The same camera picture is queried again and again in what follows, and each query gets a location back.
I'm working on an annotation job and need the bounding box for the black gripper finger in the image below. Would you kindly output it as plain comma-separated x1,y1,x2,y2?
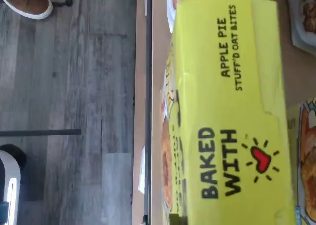
168,213,189,225

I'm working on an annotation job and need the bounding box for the green Bobo's apple pie box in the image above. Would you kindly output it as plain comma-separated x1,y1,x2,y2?
287,98,316,225
161,0,299,225

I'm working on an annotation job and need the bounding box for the white paper shelf tag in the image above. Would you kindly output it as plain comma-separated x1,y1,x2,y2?
137,145,147,195

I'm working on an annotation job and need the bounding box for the black metal floor bar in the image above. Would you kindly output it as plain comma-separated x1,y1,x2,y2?
0,129,82,137

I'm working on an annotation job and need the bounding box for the white granola bag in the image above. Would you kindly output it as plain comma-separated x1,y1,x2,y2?
287,0,316,53

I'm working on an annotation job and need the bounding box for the black floor foot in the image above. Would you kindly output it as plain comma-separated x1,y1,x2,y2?
52,0,74,7

